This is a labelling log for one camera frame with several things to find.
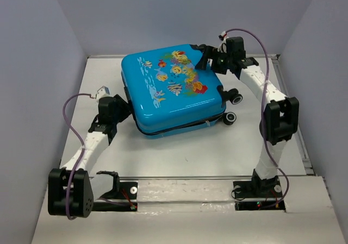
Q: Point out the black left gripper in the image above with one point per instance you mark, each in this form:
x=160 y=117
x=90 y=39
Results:
x=126 y=108

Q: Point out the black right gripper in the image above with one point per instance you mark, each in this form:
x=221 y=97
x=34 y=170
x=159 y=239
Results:
x=209 y=52

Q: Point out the blue hard-shell suitcase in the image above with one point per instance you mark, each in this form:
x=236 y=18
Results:
x=169 y=96

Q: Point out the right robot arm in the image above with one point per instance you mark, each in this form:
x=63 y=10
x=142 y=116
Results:
x=279 y=114

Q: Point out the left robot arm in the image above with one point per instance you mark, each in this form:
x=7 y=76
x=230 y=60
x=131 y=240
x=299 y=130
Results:
x=72 y=190

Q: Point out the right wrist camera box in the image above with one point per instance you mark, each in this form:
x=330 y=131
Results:
x=223 y=45

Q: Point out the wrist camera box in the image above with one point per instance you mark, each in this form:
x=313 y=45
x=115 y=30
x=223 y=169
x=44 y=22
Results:
x=223 y=45
x=102 y=92

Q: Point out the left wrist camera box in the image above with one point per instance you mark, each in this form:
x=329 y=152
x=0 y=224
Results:
x=102 y=92

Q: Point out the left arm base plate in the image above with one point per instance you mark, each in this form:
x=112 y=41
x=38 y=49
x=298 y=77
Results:
x=125 y=200

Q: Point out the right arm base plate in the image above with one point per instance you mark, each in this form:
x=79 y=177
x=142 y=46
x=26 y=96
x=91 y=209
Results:
x=247 y=199

